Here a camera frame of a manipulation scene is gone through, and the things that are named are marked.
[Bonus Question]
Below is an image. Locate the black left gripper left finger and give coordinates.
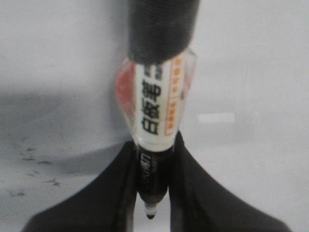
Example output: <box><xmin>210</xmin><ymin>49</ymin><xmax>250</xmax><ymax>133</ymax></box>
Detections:
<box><xmin>22</xmin><ymin>142</ymin><xmax>137</xmax><ymax>232</ymax></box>

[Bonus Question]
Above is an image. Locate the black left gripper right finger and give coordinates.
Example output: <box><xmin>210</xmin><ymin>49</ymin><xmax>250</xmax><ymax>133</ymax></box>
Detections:
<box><xmin>169</xmin><ymin>133</ymin><xmax>290</xmax><ymax>232</ymax></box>

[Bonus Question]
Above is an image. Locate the black white whiteboard marker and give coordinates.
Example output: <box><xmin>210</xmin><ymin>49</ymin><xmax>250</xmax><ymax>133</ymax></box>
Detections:
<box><xmin>116</xmin><ymin>0</ymin><xmax>200</xmax><ymax>219</ymax></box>

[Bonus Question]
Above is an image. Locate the white whiteboard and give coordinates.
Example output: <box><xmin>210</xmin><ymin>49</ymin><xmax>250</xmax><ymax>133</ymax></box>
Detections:
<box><xmin>0</xmin><ymin>0</ymin><xmax>309</xmax><ymax>232</ymax></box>

